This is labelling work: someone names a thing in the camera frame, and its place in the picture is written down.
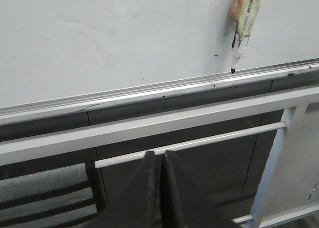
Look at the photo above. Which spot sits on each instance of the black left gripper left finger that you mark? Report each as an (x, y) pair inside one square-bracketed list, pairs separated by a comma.
[(135, 206)]

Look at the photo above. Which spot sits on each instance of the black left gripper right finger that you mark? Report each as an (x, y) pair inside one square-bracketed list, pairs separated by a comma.
[(183, 205)]

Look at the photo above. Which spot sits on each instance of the white taped whiteboard marker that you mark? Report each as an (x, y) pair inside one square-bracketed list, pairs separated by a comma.
[(244, 13)]

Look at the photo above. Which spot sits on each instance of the grey slatted chair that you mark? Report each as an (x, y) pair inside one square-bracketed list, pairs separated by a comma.
[(66, 197)]

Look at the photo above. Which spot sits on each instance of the white metal pegboard cart frame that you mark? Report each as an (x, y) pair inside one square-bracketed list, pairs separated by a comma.
[(93, 136)]

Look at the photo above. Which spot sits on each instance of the white whiteboard with aluminium frame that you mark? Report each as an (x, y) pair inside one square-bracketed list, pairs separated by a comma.
[(67, 56)]

